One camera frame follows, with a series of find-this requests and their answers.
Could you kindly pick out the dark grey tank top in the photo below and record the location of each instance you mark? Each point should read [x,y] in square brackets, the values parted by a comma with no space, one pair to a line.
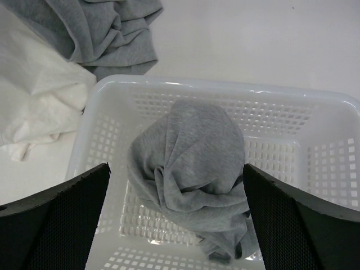
[104,37]

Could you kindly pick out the white tank top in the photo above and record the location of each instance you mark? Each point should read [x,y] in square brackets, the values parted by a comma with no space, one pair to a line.
[42,95]

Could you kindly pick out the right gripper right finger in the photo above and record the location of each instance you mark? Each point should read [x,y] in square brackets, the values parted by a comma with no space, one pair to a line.
[303,225]

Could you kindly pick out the white plastic basket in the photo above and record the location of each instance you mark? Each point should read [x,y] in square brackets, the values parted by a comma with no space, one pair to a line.
[307,139]

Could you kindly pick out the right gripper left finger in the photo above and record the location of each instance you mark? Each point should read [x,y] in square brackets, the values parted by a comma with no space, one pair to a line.
[54,228]

